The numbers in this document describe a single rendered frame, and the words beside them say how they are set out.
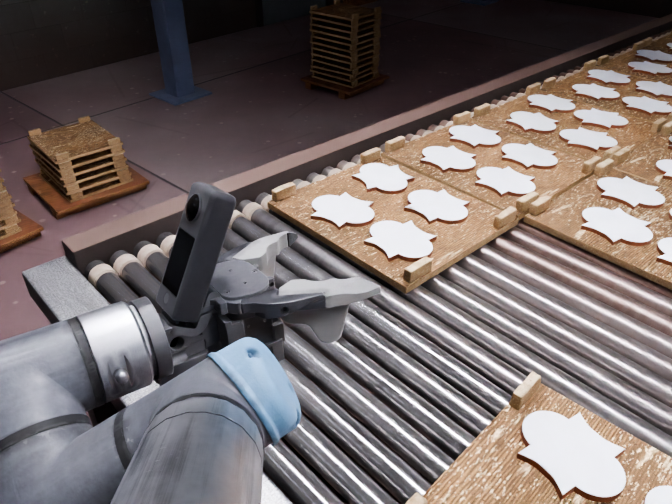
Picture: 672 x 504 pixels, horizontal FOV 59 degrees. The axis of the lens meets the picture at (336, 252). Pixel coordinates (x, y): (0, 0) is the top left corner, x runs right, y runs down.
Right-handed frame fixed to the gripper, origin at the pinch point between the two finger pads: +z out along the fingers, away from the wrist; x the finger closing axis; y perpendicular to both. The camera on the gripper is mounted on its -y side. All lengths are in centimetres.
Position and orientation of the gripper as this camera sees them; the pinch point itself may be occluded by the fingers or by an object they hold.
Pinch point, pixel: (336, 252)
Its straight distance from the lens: 58.9
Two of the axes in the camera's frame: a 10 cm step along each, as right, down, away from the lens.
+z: 8.3, -2.8, 4.9
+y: 0.5, 9.0, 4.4
